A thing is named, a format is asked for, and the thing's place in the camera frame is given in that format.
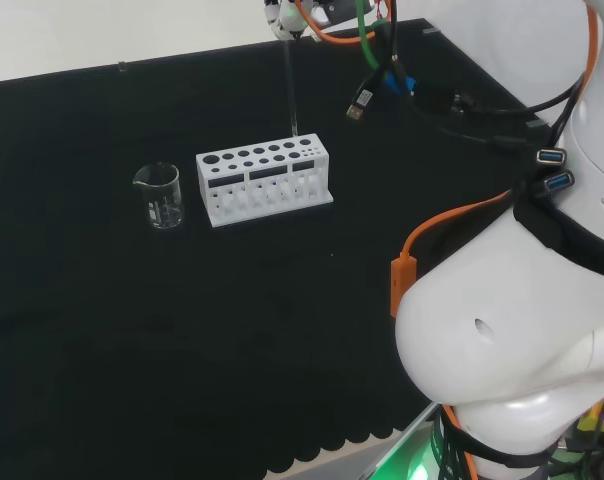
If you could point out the black USB socket blue inside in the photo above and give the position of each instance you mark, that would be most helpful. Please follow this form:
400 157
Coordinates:
559 182
552 156

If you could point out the white test tube rack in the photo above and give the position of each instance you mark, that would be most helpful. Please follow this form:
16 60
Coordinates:
262 200

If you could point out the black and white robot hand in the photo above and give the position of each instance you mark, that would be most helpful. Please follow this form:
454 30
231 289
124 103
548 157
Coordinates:
287 20

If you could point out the clear glass rod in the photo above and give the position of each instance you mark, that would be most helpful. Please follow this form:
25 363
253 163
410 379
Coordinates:
291 90

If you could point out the clear glass beaker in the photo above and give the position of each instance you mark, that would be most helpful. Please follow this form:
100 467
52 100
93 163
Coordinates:
162 200

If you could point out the black bench cloth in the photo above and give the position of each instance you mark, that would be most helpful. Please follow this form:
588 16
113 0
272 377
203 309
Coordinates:
132 325

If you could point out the yellow stop button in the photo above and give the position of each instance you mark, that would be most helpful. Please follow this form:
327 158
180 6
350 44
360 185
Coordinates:
599 420

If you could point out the clear cloth clip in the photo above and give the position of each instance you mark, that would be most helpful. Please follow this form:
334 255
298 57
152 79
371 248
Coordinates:
430 31
535 123
122 66

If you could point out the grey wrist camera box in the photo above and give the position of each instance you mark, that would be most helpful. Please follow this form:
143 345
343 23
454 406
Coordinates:
334 12

